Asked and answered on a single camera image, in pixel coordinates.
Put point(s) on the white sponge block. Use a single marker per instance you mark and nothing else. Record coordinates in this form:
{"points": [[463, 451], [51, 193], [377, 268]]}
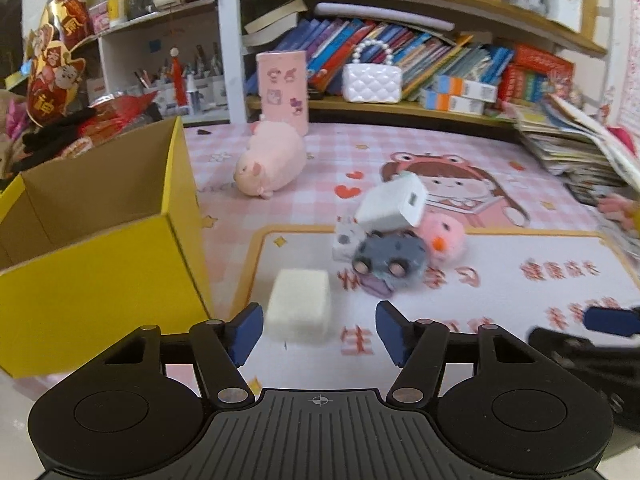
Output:
{"points": [[299, 307]]}

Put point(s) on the stack of orange white boxes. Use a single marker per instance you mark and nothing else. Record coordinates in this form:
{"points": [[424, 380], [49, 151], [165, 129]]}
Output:
{"points": [[457, 95]]}

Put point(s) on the white charger plug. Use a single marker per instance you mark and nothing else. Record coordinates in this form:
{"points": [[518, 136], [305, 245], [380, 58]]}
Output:
{"points": [[392, 202]]}

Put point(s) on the pink small box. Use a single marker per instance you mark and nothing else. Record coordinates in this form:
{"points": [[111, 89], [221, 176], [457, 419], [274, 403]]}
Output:
{"points": [[99, 17]]}

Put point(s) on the thick lying books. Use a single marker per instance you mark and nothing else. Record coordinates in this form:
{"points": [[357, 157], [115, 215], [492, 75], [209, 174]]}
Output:
{"points": [[275, 22]]}

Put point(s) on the red dress doll figure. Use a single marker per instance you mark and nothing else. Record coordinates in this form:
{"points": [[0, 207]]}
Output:
{"points": [[177, 82]]}

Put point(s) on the white pen cup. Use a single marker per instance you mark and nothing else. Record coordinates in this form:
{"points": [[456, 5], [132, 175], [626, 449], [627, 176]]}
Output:
{"points": [[206, 96], [157, 97], [221, 92]]}

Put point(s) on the row of red books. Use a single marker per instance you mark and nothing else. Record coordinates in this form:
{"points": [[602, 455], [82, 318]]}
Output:
{"points": [[537, 75]]}

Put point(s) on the white quilted handbag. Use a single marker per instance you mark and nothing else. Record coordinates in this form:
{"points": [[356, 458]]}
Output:
{"points": [[372, 82]]}

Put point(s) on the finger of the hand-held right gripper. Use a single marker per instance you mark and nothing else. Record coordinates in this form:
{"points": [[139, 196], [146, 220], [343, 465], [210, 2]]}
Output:
{"points": [[612, 321], [575, 360]]}

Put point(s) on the small white cat print box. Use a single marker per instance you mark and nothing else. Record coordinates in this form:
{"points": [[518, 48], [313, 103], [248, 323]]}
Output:
{"points": [[346, 241]]}

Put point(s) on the red patterned plastic bag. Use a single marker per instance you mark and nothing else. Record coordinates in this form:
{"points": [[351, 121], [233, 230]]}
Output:
{"points": [[117, 117]]}

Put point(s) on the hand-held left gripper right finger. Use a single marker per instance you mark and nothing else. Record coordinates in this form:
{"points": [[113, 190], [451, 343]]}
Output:
{"points": [[391, 332]]}

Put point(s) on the grey toy car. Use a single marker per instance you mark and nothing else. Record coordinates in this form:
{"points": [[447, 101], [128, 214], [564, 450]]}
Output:
{"points": [[390, 254]]}

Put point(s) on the pink fluffy chick plush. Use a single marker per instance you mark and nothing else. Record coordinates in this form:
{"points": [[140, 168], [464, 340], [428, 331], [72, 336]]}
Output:
{"points": [[445, 235]]}

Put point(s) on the white bottle yellow label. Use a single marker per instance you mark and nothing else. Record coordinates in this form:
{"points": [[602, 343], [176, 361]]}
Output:
{"points": [[117, 6]]}

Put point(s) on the row of colourful books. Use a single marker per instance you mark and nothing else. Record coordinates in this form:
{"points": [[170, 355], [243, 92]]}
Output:
{"points": [[425, 55]]}

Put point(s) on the pink cartoon pen holder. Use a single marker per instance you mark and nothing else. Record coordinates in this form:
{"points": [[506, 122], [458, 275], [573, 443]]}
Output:
{"points": [[281, 92]]}

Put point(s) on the pink fuzzy toy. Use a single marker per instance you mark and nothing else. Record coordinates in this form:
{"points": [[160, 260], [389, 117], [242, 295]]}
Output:
{"points": [[620, 212]]}

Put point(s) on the black knit cloth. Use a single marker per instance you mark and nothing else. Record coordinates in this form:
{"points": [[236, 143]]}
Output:
{"points": [[55, 135]]}

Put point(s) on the pink pig plush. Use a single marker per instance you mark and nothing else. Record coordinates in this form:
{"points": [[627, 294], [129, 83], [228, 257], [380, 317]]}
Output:
{"points": [[272, 160]]}

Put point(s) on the white rolled paper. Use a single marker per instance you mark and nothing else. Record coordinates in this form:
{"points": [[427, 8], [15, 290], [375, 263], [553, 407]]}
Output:
{"points": [[380, 14]]}

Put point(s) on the white shelf unit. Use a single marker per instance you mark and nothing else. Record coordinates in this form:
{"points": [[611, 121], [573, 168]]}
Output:
{"points": [[145, 32]]}

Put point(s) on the stack of magazines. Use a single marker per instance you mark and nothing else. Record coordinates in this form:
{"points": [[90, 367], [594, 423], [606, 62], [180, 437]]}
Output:
{"points": [[570, 145]]}

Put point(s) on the red gold figure decoration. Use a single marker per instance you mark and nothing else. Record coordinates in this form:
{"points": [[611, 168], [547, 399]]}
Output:
{"points": [[55, 65]]}

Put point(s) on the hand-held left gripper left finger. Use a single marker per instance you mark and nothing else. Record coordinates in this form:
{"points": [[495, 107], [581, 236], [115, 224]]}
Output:
{"points": [[247, 332]]}

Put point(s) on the yellow cardboard box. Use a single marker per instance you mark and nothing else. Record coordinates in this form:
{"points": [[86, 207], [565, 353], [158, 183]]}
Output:
{"points": [[95, 300]]}

